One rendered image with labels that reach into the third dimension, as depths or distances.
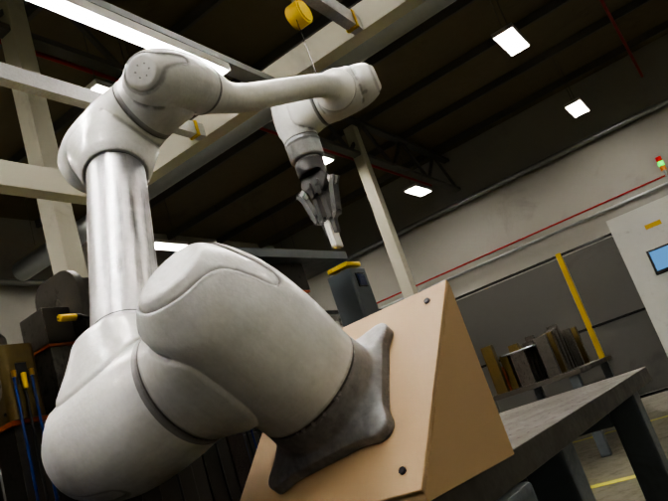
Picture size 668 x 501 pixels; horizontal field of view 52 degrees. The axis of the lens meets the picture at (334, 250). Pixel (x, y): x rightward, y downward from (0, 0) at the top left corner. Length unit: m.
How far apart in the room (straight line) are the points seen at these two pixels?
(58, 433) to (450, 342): 0.47
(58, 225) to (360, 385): 8.86
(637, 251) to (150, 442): 7.07
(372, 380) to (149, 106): 0.66
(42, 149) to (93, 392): 9.25
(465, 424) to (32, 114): 9.72
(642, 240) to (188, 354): 7.09
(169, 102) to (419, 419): 0.73
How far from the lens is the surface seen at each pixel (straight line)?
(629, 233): 7.68
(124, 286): 0.98
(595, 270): 8.54
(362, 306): 1.58
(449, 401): 0.79
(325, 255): 1.48
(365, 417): 0.78
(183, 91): 1.23
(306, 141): 1.71
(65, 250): 9.42
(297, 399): 0.76
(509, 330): 8.80
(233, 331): 0.71
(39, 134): 10.16
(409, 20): 12.07
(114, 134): 1.24
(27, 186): 5.76
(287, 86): 1.52
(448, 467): 0.75
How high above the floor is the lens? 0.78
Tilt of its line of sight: 15 degrees up
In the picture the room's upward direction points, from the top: 19 degrees counter-clockwise
